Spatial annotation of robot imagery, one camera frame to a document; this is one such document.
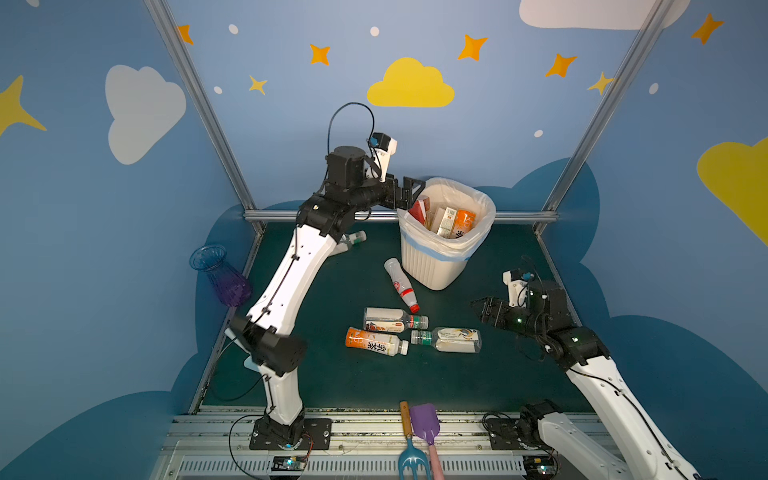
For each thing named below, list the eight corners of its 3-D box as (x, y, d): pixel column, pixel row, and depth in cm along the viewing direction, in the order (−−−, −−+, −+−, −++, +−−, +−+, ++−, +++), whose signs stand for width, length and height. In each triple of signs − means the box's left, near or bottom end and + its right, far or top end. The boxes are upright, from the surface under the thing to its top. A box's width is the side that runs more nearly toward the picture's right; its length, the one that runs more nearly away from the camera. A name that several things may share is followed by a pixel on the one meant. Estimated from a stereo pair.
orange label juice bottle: (345, 347, 90) (343, 341, 87) (349, 333, 93) (348, 326, 90) (406, 360, 88) (407, 354, 84) (409, 345, 91) (409, 339, 87)
